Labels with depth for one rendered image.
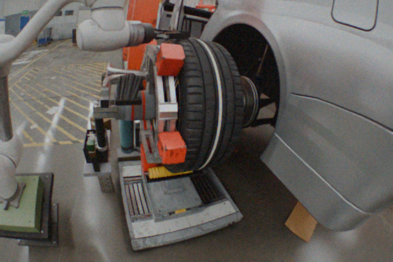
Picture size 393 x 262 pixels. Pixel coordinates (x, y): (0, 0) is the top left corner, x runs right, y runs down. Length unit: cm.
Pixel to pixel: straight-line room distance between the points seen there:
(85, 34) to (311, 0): 75
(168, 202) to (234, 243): 58
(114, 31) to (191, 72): 27
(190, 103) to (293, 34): 48
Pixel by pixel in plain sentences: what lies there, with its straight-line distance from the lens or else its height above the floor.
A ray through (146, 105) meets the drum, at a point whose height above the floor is 88.
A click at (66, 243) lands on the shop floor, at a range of 140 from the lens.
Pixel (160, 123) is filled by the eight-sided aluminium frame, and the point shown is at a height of 92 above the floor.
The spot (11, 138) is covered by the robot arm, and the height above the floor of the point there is 67.
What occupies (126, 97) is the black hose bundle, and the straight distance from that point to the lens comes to 58.
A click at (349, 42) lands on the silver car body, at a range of 63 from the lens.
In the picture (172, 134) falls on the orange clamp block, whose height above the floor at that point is 88.
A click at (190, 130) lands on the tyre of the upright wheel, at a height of 92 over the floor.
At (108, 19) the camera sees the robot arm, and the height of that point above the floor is 123.
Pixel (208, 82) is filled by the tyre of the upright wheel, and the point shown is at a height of 106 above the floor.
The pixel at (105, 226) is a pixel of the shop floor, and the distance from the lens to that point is 137.
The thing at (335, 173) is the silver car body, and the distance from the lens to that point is 65.
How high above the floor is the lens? 122
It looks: 27 degrees down
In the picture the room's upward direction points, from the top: 12 degrees clockwise
